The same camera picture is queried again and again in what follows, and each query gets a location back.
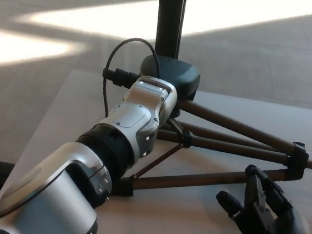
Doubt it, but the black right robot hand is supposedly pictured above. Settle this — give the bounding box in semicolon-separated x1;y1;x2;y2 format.
212;160;312;234

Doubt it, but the bronze and black camera tripod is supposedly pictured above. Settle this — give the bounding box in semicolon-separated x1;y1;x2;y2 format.
113;92;312;218

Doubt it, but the black vertical post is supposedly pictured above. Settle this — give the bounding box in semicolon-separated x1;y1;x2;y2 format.
153;0;188;60

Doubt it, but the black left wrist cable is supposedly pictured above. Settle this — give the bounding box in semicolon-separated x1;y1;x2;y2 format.
98;34;165;123

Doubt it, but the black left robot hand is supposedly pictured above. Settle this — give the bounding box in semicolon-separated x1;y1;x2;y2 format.
135;53;203;120

